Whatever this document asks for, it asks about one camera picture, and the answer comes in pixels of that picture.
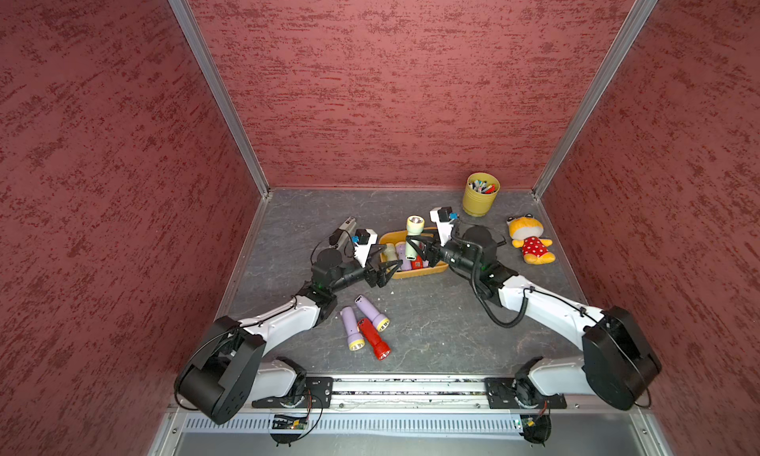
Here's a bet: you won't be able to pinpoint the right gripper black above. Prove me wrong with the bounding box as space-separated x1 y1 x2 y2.
407 227 481 274

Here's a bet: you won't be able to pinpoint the green flashlight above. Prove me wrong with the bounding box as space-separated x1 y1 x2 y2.
383 243 398 262
405 216 425 262

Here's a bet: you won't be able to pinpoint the red flashlight white head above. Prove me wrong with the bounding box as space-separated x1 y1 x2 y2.
411 256 425 270

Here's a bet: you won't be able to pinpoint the purple flashlight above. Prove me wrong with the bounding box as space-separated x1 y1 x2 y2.
354 295 390 333
340 307 365 351
396 242 413 272

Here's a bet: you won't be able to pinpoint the yellow plastic storage box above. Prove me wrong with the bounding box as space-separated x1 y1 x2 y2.
378 230 449 280

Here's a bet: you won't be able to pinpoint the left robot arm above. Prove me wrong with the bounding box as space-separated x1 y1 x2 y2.
173 245 402 424

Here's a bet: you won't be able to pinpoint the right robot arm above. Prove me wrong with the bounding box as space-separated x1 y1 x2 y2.
406 226 662 410

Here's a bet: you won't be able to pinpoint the yellow pen cup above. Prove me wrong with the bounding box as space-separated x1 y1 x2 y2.
462 172 501 218

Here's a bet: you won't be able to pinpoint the pens in cup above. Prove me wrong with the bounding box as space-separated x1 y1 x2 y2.
469 180 498 195

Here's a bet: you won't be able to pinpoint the yellow plush toy red dress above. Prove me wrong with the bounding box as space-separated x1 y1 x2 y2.
507 214 556 265

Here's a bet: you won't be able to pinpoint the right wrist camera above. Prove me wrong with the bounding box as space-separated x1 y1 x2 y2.
429 207 458 245

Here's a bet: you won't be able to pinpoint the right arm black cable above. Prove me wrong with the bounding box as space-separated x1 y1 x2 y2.
468 259 530 329

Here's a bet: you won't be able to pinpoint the aluminium front rail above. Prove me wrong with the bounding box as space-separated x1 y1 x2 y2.
168 372 651 412

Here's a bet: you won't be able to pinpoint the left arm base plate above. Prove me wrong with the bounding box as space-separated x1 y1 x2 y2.
249 376 334 410

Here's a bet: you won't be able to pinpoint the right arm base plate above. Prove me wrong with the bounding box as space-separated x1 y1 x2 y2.
484 378 567 410

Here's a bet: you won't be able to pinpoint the right corner aluminium post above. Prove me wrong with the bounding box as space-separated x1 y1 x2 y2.
532 0 659 202

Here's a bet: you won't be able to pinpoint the corner aluminium post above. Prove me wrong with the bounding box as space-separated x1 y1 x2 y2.
168 0 270 200
532 0 659 202

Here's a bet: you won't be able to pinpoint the left corner aluminium post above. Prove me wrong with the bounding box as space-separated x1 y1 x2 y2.
168 0 270 200

